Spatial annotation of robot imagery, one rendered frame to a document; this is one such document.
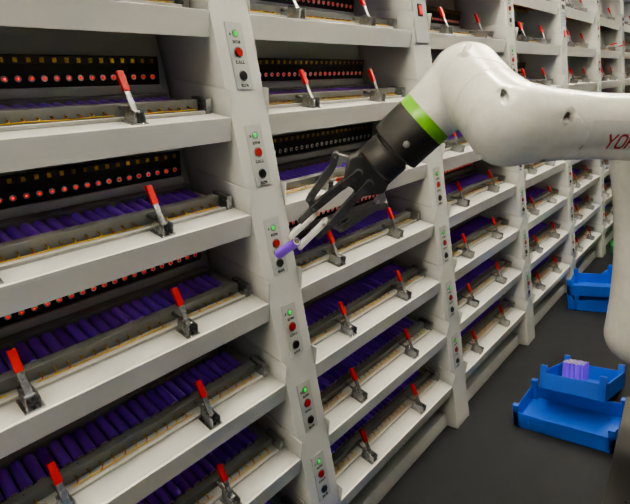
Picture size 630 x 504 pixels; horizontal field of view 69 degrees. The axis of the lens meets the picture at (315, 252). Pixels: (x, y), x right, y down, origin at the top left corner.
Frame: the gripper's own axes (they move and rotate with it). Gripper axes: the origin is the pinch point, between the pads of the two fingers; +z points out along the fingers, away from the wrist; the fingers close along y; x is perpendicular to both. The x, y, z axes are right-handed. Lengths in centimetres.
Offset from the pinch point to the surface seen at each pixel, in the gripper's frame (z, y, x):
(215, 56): -6.8, 33.2, -15.3
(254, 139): -0.3, 17.9, -15.2
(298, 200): 4.6, 2.3, -20.4
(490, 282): 1, -87, -96
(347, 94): -15, 9, -53
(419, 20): -41, 8, -77
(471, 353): 20, -92, -72
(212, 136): 2.9, 23.7, -9.0
